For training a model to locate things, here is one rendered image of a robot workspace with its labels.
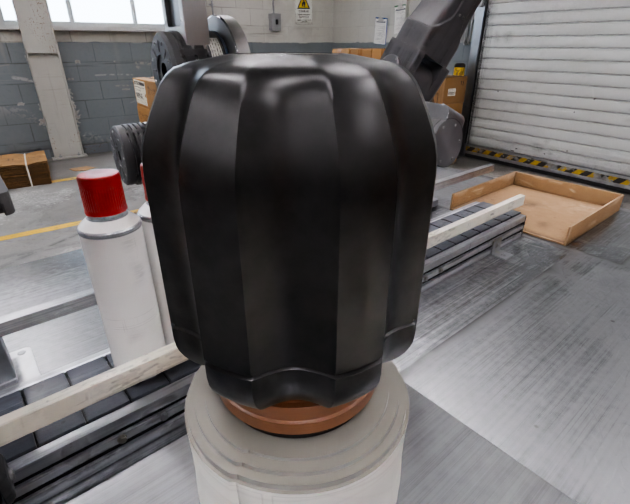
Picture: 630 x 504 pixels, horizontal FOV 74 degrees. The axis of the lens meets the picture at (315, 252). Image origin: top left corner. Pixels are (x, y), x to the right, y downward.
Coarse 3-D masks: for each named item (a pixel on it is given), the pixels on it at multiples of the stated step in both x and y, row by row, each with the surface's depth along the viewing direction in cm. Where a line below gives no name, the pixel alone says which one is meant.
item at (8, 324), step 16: (448, 176) 77; (464, 176) 79; (48, 304) 39; (64, 304) 40; (80, 304) 41; (96, 304) 42; (0, 320) 37; (16, 320) 38; (32, 320) 38; (48, 320) 39; (0, 336) 37
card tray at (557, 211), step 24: (456, 192) 98; (480, 192) 105; (504, 192) 109; (528, 192) 109; (552, 192) 108; (576, 192) 104; (600, 192) 100; (528, 216) 94; (552, 216) 94; (576, 216) 94; (600, 216) 90; (552, 240) 83
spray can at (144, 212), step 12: (144, 192) 39; (144, 204) 39; (144, 216) 38; (144, 228) 39; (156, 252) 39; (156, 264) 40; (156, 276) 41; (156, 288) 42; (168, 312) 42; (168, 324) 43; (168, 336) 44
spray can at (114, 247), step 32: (96, 192) 34; (96, 224) 35; (128, 224) 36; (96, 256) 35; (128, 256) 36; (96, 288) 37; (128, 288) 37; (128, 320) 38; (160, 320) 42; (128, 352) 40
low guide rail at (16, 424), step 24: (480, 216) 73; (432, 240) 65; (144, 360) 39; (168, 360) 41; (96, 384) 37; (120, 384) 38; (24, 408) 34; (48, 408) 35; (72, 408) 36; (0, 432) 33; (24, 432) 34
